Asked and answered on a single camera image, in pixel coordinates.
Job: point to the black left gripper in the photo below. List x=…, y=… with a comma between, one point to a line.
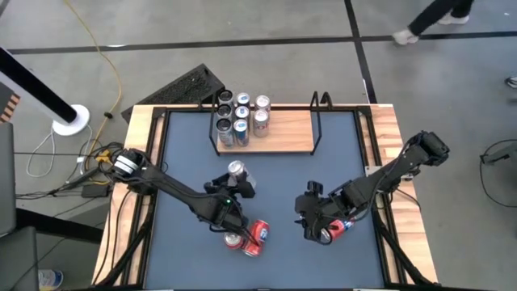
x=218, y=188

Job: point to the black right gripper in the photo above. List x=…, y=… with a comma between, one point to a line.
x=319, y=206

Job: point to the silver Diet Coke can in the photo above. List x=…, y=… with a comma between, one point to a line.
x=236, y=167
x=260, y=117
x=262, y=103

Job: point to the red Fanta strawberry can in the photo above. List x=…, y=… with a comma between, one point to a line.
x=232, y=241
x=260, y=232
x=337, y=228

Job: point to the white Celsius Peach Vibe can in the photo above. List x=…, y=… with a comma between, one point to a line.
x=223, y=126
x=225, y=97
x=224, y=110

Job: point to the blue silver Red Bull can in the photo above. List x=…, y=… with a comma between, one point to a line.
x=242, y=99
x=241, y=126
x=242, y=112

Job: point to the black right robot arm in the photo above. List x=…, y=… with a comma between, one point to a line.
x=387, y=174

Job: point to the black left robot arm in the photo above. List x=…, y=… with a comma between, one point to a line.
x=169, y=186

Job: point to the black perforated panel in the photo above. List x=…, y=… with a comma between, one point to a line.
x=182, y=89

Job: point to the black power adapter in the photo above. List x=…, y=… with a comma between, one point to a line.
x=95, y=191

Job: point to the black floor beam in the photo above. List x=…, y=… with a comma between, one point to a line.
x=60, y=226

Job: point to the grey stand foot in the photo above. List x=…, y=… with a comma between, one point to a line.
x=501, y=154

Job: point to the white blue bottle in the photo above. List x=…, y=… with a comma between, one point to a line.
x=50, y=279

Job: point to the black pole white base stand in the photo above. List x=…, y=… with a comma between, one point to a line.
x=40, y=91

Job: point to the person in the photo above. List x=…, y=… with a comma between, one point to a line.
x=424, y=18

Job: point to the orange striped panel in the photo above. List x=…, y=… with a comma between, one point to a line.
x=10, y=107

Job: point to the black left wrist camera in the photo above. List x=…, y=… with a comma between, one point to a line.
x=225, y=205

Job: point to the white corner bracket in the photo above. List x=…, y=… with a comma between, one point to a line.
x=368, y=170

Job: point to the wooden shelf with black frame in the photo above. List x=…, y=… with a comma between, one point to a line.
x=291, y=137

